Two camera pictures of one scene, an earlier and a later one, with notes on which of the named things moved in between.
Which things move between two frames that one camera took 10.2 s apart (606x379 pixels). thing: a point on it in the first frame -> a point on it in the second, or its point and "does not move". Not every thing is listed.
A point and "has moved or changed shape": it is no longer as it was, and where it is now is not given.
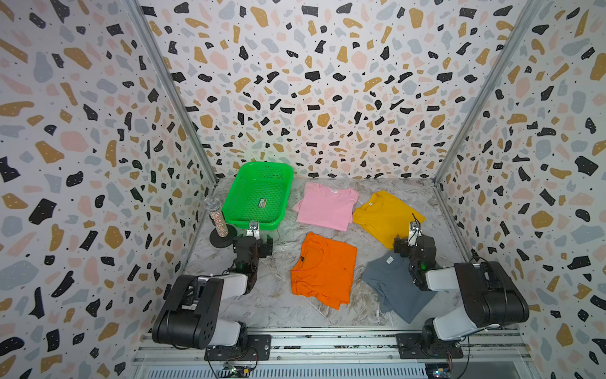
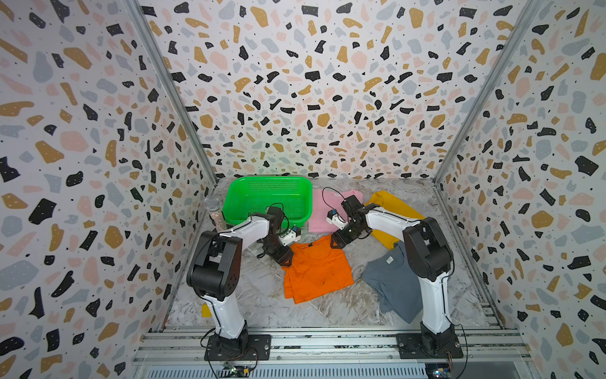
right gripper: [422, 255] -> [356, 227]
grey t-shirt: [392, 278] does not move
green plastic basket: [259, 193] has moved or changed shape
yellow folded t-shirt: [386, 218] does not move
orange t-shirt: [324, 272] has moved or changed shape
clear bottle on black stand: [223, 234] does not move
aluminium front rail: [326, 347] does not move
